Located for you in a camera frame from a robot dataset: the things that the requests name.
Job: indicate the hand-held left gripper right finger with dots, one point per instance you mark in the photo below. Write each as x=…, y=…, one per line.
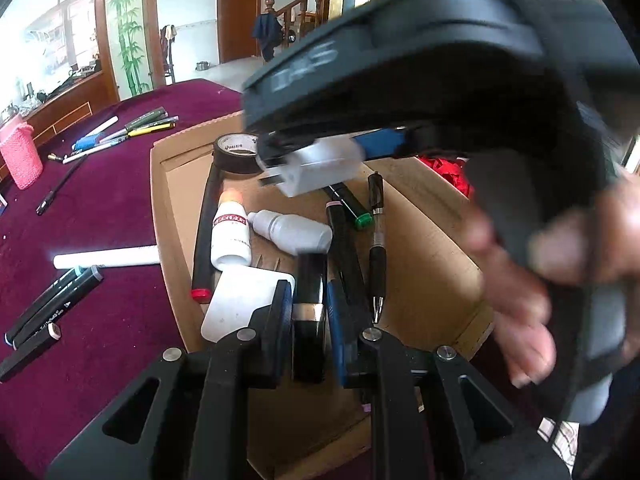
x=340, y=330

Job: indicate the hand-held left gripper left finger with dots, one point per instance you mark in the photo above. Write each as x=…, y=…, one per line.
x=280, y=330

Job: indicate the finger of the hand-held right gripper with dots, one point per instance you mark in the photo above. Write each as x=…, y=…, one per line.
x=385, y=142
x=275, y=147

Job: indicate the white charger plug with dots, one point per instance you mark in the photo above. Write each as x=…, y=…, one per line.
x=320, y=170

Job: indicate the black marker pink cap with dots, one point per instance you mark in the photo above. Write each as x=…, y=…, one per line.
x=345, y=260
x=30, y=352

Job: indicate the black marker green cap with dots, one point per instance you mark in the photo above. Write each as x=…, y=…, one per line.
x=350, y=205

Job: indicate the black gel pen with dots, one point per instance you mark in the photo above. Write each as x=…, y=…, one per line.
x=377, y=260

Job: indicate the white dropper bottle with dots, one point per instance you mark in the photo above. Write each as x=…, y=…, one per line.
x=295, y=232

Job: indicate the white glue bottle orange cap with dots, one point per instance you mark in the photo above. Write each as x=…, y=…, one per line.
x=230, y=240

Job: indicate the cardboard box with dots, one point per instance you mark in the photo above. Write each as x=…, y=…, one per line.
x=425, y=260

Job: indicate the white marker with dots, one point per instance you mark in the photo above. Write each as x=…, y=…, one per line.
x=105, y=257

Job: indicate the black marker grey cap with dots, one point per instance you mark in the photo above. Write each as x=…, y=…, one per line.
x=60, y=310

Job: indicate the black marker teal cap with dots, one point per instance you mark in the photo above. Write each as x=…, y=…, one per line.
x=45, y=300

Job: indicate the person's right hand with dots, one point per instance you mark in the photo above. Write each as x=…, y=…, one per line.
x=520, y=310

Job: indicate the black tape roll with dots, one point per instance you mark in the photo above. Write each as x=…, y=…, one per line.
x=235, y=162

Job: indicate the red bag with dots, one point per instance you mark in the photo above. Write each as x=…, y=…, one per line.
x=445, y=172

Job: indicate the metal bowl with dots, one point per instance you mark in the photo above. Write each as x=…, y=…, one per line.
x=202, y=66

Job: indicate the black marker red cap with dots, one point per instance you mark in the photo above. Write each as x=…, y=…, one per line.
x=202, y=250

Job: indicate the dark blue jacket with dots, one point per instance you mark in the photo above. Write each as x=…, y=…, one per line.
x=267, y=32

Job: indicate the yellow pen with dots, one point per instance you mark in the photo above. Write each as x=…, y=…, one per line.
x=150, y=129

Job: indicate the wooden door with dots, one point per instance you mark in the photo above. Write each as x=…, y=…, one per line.
x=239, y=20

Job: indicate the wooden chair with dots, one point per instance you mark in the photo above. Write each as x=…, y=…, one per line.
x=169, y=67

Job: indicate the green pen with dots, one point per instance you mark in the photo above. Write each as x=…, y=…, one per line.
x=145, y=117

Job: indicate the wooden staircase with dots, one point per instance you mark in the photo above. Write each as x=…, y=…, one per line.
x=310, y=10

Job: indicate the thin white pen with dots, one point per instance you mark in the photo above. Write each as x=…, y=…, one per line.
x=95, y=150

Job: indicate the blue marker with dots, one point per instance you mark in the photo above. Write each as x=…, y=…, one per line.
x=86, y=143

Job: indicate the wooden sideboard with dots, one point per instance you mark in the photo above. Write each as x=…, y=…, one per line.
x=65, y=105

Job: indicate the thin black pen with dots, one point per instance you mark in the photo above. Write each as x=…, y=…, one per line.
x=60, y=185

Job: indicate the wooden framed glass partition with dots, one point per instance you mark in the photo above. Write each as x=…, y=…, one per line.
x=50, y=35

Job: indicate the pink knitted cup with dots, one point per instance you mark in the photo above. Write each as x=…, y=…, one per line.
x=20, y=155

